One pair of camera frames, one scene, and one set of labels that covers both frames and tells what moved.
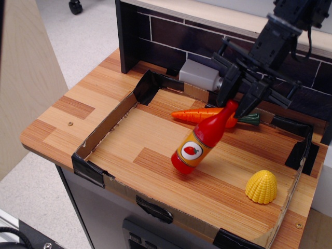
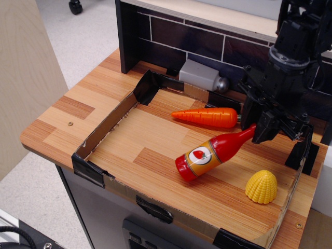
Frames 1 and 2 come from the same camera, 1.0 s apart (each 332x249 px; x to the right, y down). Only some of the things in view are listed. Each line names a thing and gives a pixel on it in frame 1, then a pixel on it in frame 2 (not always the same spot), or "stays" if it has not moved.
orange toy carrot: x=198 y=115 stays
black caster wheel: x=75 y=7 stays
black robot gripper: x=260 y=68 → x=283 y=93
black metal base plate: x=37 y=239 stays
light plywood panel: x=31 y=75 stays
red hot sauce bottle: x=205 y=136 → x=204 y=158
